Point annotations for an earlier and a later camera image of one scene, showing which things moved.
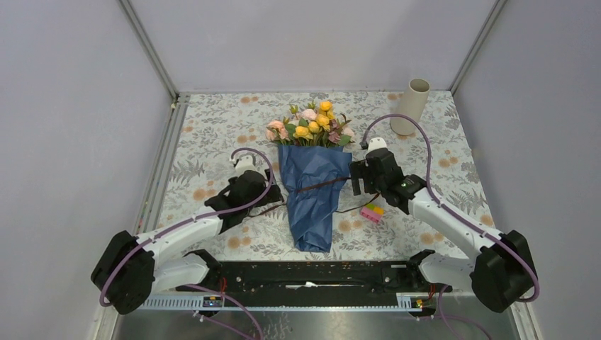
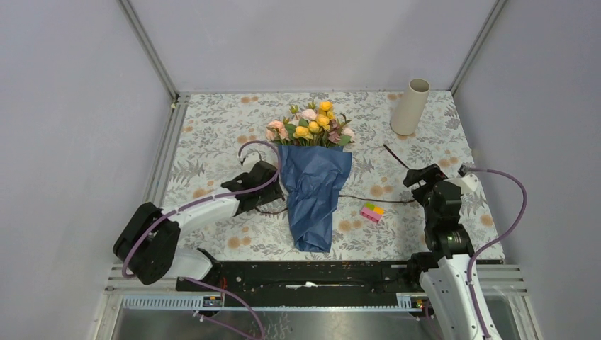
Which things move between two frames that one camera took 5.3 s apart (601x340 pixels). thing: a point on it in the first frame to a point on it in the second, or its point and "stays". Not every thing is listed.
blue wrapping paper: x=310 y=210 stays
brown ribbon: x=315 y=186 to x=389 y=151
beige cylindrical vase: x=412 y=103 stays
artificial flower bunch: x=317 y=126 stays
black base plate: x=281 y=278 stays
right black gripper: x=360 y=170 to x=429 y=174
